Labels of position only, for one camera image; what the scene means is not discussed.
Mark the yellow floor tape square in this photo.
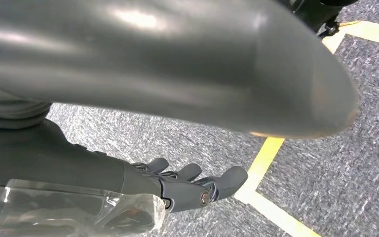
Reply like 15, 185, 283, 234
233, 20, 379, 237

